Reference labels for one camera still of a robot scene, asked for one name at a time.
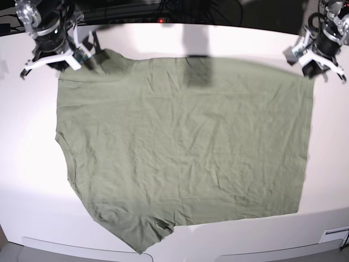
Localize black power strip red light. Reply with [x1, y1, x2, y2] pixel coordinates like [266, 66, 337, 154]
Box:
[108, 16, 175, 25]

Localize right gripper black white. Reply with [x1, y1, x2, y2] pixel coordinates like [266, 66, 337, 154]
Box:
[20, 16, 108, 79]

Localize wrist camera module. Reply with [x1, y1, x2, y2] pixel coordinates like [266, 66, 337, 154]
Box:
[283, 46, 306, 67]
[67, 46, 92, 70]

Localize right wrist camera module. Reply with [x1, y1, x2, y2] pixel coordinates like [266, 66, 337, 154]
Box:
[67, 46, 92, 70]

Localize green T-shirt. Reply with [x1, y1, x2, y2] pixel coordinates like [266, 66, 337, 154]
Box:
[56, 50, 314, 253]

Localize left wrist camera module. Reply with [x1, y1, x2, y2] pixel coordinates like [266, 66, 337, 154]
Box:
[283, 46, 306, 67]

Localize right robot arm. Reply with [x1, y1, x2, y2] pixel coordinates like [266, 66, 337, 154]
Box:
[15, 1, 97, 79]

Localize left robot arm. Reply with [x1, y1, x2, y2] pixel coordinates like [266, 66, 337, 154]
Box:
[292, 1, 348, 83]

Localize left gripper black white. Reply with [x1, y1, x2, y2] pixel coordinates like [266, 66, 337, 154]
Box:
[296, 28, 348, 84]

